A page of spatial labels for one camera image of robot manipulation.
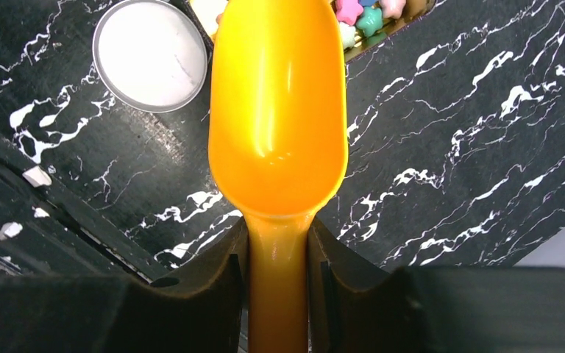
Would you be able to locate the white round jar lid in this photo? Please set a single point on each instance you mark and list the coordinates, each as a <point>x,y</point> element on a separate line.
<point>150,55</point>

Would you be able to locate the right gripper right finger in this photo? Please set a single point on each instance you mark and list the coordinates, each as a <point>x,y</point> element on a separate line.
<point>357,307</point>

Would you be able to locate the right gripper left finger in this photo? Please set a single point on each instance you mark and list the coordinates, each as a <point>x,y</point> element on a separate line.
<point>195,308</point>

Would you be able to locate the yellow plastic scoop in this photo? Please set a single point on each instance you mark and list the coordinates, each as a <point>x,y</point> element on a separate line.
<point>278,148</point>

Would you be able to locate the square tin of colourful candies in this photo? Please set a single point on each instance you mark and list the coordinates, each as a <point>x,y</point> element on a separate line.
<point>366,24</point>

